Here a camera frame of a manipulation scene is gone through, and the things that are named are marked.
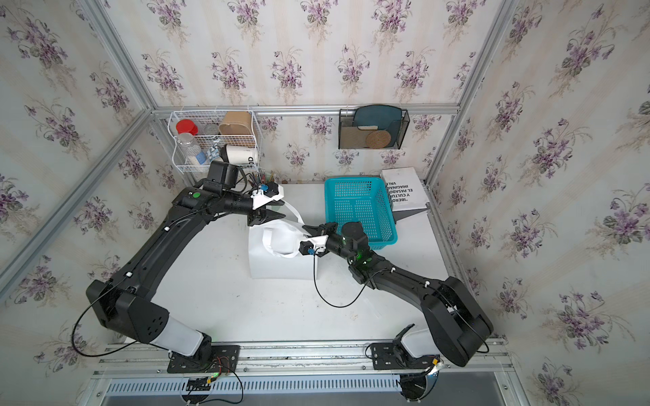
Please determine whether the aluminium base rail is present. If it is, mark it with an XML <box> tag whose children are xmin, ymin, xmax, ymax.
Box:
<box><xmin>91</xmin><ymin>339</ymin><xmax>515</xmax><ymax>378</ymax></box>

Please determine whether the clear glass jar blue label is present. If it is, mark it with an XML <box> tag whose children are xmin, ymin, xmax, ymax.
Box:
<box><xmin>178</xmin><ymin>133</ymin><xmax>208</xmax><ymax>166</ymax></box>

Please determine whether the red lid jar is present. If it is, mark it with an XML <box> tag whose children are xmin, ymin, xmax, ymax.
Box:
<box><xmin>175</xmin><ymin>119</ymin><xmax>199</xmax><ymax>136</ymax></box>

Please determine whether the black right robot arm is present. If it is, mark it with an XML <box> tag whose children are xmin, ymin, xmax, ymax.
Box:
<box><xmin>299</xmin><ymin>222</ymin><xmax>494</xmax><ymax>367</ymax></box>

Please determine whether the green pencil cup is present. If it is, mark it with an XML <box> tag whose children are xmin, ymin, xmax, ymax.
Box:
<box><xmin>246</xmin><ymin>171</ymin><xmax>279</xmax><ymax>191</ymax></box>

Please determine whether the white book black lettering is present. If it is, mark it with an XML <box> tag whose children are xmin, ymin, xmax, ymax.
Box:
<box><xmin>381</xmin><ymin>167</ymin><xmax>428</xmax><ymax>212</ymax></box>

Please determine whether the white insulated delivery bag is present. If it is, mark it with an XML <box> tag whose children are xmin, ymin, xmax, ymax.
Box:
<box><xmin>248</xmin><ymin>203</ymin><xmax>319</xmax><ymax>280</ymax></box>

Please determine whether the round woven rattan coaster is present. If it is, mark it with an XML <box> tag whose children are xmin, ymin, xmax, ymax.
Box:
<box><xmin>365</xmin><ymin>130</ymin><xmax>392</xmax><ymax>149</ymax></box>

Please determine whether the black mesh wall organizer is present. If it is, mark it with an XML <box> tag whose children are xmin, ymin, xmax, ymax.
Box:
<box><xmin>338</xmin><ymin>104</ymin><xmax>411</xmax><ymax>150</ymax></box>

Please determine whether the white wire wall basket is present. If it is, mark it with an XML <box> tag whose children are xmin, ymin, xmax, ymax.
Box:
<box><xmin>167</xmin><ymin>109</ymin><xmax>262</xmax><ymax>174</ymax></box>

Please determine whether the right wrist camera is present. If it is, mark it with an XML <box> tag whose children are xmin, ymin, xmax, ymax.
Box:
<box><xmin>299</xmin><ymin>235</ymin><xmax>328</xmax><ymax>257</ymax></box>

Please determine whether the white paper cup black lid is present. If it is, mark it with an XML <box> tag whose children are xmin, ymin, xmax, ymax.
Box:
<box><xmin>219</xmin><ymin>145</ymin><xmax>259</xmax><ymax>166</ymax></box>

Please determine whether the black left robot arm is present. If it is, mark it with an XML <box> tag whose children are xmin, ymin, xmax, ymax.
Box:
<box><xmin>86</xmin><ymin>162</ymin><xmax>284</xmax><ymax>363</ymax></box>

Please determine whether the teal plastic basket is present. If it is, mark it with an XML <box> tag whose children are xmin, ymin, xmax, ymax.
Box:
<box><xmin>324</xmin><ymin>177</ymin><xmax>398</xmax><ymax>250</ymax></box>

